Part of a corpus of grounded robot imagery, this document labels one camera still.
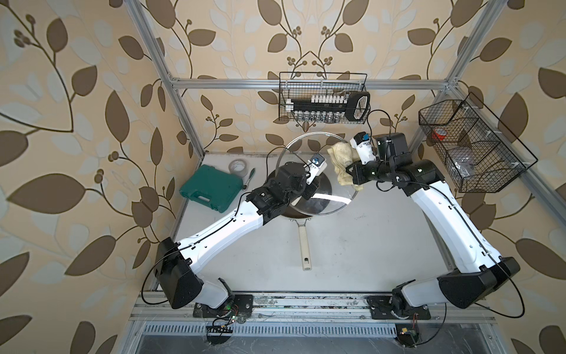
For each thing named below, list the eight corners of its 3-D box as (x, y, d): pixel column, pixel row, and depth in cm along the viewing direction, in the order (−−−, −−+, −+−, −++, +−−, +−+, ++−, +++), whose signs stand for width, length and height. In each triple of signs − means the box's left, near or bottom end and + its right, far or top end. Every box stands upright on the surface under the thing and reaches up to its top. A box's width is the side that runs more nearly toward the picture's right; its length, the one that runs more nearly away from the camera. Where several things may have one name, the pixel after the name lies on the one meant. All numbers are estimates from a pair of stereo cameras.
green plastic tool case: (180, 194, 106) (177, 189, 103) (206, 167, 117) (204, 162, 114) (222, 213, 99) (220, 208, 96) (245, 182, 110) (244, 177, 107)
